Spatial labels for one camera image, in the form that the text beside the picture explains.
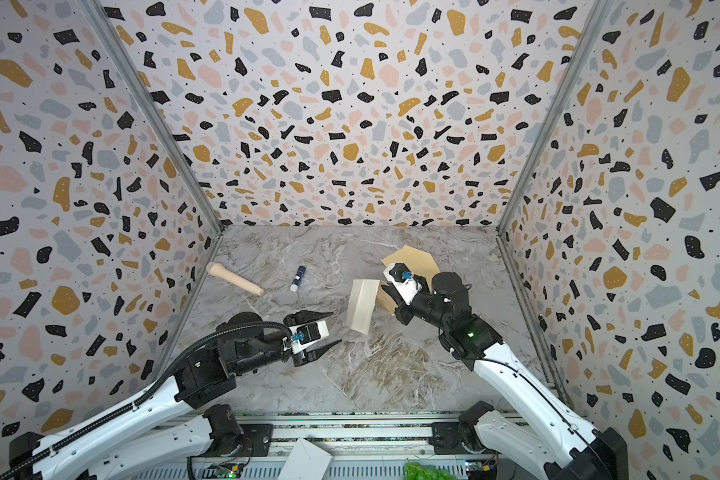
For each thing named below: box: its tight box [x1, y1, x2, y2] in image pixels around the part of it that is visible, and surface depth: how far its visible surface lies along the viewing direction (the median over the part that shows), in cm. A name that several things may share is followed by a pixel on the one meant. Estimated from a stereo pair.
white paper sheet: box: [278, 437, 333, 480], surface depth 69 cm
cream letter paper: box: [347, 279, 380, 335], surface depth 76 cm
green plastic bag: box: [403, 462, 457, 480], surface depth 68 cm
